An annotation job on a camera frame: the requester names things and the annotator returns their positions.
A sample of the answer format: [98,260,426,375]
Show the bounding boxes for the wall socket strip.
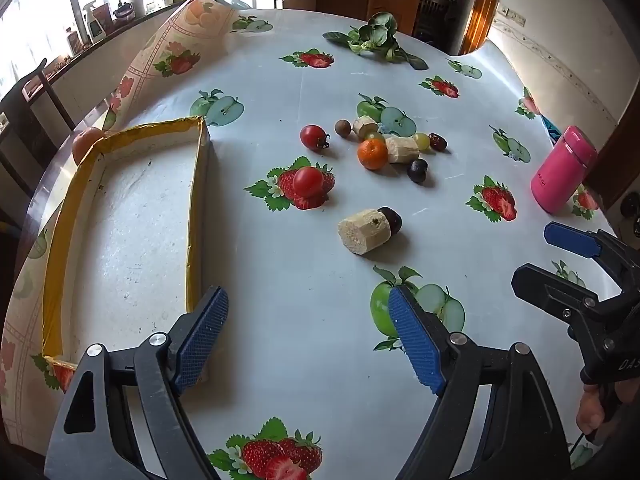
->
[497,5,527,29]

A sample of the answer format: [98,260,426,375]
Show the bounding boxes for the white spray bottle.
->
[82,1,103,43]

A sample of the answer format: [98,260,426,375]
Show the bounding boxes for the red tomato with stem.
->
[300,124,331,151]

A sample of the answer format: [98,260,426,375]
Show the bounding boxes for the fruit print tablecloth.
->
[0,0,626,480]

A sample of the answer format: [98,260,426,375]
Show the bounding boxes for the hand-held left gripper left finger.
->
[44,285,229,480]

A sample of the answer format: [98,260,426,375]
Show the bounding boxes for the green bok choy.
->
[322,11,430,71]

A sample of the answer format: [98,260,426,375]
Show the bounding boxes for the dark slatted chair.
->
[415,0,453,47]

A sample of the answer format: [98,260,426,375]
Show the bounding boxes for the person's right hand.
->
[576,384,623,443]

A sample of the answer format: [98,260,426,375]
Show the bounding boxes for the white tray with yellow rim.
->
[41,116,211,391]

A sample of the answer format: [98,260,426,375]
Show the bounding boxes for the pink thermos bottle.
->
[530,125,598,214]

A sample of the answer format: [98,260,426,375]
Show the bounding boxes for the dark wooden chair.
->
[0,57,76,221]

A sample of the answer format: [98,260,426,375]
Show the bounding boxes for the large pale sugarcane piece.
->
[337,208,391,256]

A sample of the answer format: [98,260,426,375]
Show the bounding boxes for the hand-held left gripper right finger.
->
[387,285,571,480]

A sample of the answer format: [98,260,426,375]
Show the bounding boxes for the short pale sugarcane piece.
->
[352,115,379,141]

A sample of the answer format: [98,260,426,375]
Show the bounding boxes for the orange mandarin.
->
[357,138,389,171]

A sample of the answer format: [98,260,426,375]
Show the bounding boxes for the blue packet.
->
[540,115,563,142]

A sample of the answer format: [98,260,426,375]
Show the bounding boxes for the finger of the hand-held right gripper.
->
[511,262,624,329]
[544,221,640,294]

